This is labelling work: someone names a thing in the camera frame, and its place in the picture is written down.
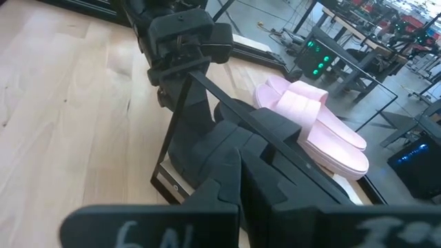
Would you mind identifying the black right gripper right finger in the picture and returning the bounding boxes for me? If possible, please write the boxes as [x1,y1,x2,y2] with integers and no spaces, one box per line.
[240,148,441,248]

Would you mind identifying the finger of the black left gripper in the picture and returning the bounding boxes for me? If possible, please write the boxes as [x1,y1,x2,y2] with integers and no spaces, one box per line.
[177,78,216,138]
[157,85,177,112]

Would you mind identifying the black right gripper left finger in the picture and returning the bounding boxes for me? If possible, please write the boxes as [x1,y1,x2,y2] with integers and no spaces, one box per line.
[60,148,242,248]

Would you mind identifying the wooden shelf black metal frame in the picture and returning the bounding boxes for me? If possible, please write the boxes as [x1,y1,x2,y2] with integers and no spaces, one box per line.
[150,70,399,207]

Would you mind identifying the pink slide sandal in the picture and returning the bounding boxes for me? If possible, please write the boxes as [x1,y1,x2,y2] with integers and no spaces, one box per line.
[253,83,370,181]
[267,74,368,152]

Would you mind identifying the black computer tower green lights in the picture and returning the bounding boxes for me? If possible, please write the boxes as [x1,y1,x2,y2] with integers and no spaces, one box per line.
[295,32,338,79]

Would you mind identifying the black computer case blue light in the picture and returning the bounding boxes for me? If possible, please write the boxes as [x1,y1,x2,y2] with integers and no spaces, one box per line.
[387,132,441,201]

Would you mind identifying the wooden background workbench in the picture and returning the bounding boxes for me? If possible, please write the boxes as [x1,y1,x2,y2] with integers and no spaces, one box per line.
[292,0,413,101]

